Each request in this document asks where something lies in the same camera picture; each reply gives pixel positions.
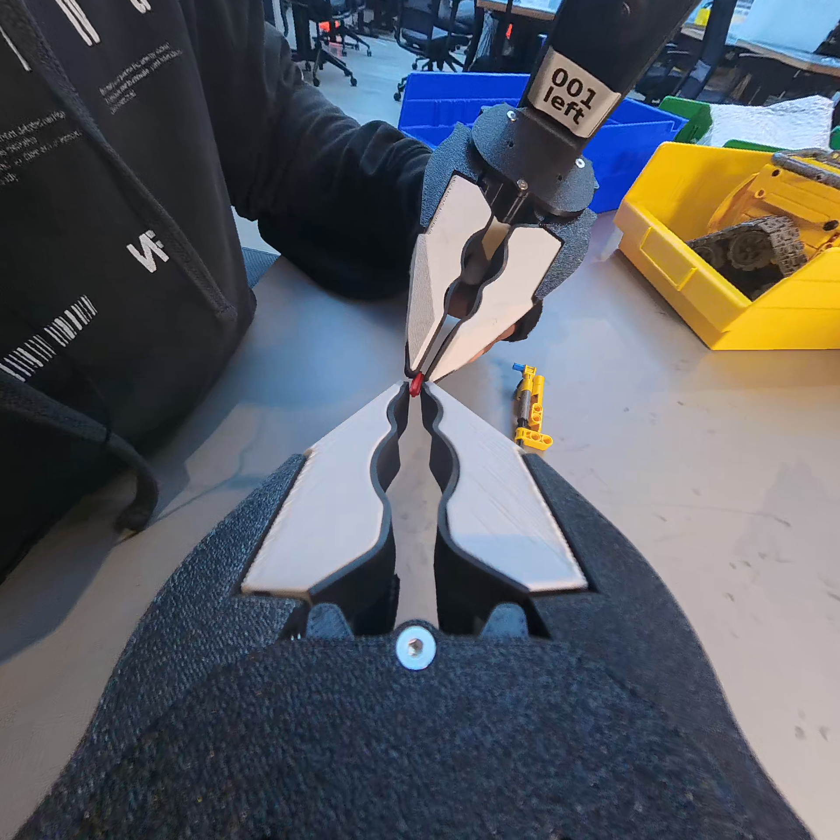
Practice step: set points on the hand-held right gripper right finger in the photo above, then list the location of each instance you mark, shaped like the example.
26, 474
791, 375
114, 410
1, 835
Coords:
505, 525

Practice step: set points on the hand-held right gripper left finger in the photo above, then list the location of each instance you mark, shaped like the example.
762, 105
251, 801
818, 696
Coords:
321, 525

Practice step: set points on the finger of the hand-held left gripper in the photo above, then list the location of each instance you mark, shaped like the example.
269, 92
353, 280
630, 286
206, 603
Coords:
512, 289
433, 275

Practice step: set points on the short yellow brick connector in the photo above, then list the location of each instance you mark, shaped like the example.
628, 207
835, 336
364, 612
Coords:
533, 438

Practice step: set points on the small red brick pin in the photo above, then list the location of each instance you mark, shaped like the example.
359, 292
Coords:
415, 386

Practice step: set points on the yellow brick arm with axle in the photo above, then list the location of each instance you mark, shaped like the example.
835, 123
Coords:
528, 400

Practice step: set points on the person's left forearm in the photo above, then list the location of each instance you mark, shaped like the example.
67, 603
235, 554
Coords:
341, 210

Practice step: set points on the grey desk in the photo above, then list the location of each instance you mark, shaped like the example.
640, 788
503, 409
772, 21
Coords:
656, 525

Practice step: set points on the blue storage bin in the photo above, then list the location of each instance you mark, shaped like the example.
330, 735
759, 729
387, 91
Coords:
446, 105

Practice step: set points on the green storage bin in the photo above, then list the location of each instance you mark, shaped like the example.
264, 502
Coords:
748, 145
689, 118

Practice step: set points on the yellow storage bin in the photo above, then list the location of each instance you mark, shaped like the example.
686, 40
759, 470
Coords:
682, 262

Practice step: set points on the black office chair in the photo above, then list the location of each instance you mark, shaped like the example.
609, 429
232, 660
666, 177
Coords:
328, 46
433, 33

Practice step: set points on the yellow tracked brick robot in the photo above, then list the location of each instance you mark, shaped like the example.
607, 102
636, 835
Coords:
754, 249

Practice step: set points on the clear bubble wrap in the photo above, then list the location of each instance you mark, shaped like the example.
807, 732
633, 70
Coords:
768, 118

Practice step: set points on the long wooden work table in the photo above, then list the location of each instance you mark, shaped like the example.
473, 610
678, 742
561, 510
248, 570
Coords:
787, 58

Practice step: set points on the person's black hoodie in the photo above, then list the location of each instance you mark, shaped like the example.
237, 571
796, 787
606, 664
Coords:
98, 197

